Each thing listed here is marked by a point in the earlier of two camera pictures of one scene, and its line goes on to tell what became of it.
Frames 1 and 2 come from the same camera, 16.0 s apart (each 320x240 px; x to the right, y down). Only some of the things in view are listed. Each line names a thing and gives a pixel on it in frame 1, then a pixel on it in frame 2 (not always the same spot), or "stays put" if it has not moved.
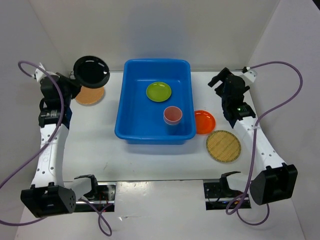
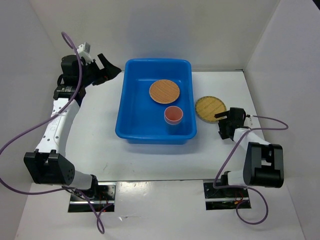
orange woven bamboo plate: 88,96 -> 164,91
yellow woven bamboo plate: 223,146 -> 207,107
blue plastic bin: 140,120 stays put
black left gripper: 75,85 -> 109,70
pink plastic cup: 172,115 stays put
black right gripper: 221,76 -> 223,131
